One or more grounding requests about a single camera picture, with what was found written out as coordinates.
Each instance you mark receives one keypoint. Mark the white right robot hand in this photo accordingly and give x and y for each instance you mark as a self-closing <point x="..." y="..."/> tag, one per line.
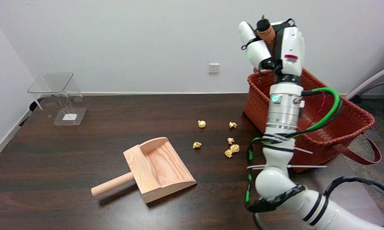
<point x="291" y="44"/>

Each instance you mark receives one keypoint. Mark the white paper label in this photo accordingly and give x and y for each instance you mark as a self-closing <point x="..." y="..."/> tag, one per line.
<point x="69" y="117"/>

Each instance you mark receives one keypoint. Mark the red woven basket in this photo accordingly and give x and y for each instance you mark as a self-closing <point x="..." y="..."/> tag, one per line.
<point x="345" y="121"/>

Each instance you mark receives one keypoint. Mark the wooden dustpan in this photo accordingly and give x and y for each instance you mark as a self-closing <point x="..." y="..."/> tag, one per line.
<point x="160" y="166"/>

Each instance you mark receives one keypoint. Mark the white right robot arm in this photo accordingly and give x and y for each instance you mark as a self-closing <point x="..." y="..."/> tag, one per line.
<point x="283" y="111"/>

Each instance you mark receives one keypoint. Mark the clear plastic bin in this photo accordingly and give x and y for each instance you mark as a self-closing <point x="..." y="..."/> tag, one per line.
<point x="62" y="102"/>

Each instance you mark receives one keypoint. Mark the brown straw hand broom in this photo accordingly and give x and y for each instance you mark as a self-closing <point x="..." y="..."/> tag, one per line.
<point x="268" y="35"/>

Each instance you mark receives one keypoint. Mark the white wall outlet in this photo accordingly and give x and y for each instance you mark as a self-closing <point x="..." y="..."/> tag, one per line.
<point x="213" y="68"/>

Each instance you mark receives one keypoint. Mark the black clamp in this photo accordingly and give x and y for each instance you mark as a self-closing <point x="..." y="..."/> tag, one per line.
<point x="34" y="104"/>

